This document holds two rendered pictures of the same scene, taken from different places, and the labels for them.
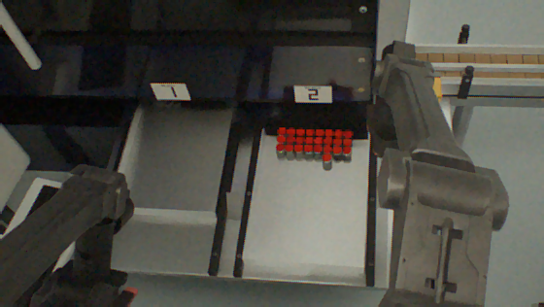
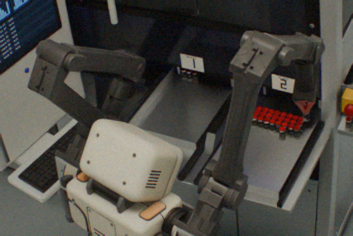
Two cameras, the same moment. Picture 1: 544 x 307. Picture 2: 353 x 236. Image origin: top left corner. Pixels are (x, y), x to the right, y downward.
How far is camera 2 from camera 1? 1.25 m
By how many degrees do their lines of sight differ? 20
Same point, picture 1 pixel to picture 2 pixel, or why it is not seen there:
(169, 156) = (178, 110)
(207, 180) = (198, 128)
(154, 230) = not seen: hidden behind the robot
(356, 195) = (293, 158)
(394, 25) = (329, 40)
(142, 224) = not seen: hidden behind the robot
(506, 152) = not seen: outside the picture
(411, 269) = (239, 59)
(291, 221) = (245, 163)
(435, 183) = (260, 36)
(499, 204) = (283, 51)
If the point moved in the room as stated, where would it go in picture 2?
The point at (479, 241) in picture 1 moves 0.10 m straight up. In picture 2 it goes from (268, 57) to (265, 19)
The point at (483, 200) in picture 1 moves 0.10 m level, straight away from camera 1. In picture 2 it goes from (275, 46) to (305, 28)
